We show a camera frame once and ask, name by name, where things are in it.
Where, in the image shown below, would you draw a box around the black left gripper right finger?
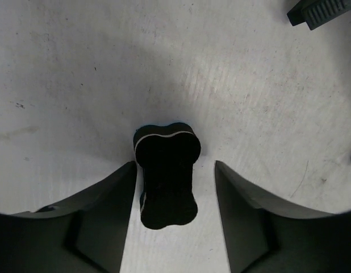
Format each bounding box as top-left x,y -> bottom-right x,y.
214,161 -> 351,272

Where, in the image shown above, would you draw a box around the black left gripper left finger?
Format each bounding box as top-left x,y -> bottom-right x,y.
0,162 -> 136,272

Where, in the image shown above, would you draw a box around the black bone-shaped whiteboard eraser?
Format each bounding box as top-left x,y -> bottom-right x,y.
133,122 -> 201,230

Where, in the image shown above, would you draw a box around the black whiteboard stand clip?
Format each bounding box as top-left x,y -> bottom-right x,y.
287,0 -> 351,30

